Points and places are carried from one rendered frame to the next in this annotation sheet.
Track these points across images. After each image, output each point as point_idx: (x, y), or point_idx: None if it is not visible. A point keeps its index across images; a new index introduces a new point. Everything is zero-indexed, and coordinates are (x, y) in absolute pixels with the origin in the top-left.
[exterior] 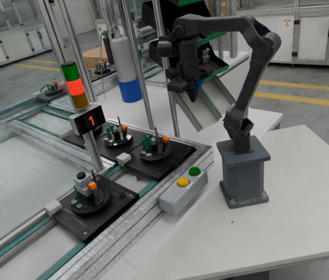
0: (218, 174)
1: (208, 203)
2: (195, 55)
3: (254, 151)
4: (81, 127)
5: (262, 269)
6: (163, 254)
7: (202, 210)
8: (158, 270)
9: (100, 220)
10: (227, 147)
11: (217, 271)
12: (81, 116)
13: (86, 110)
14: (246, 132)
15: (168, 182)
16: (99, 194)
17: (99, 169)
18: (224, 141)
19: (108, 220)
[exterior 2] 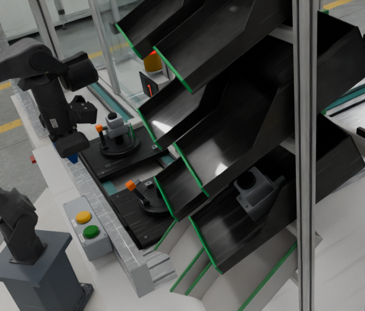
0: (113, 295)
1: (74, 264)
2: (36, 103)
3: (8, 262)
4: (143, 86)
5: None
6: (52, 213)
7: (71, 255)
8: (41, 208)
9: (89, 153)
10: (47, 240)
11: (0, 245)
12: (143, 76)
13: (152, 76)
14: (0, 227)
15: (97, 206)
16: (118, 147)
17: (174, 148)
18: (63, 242)
19: (85, 158)
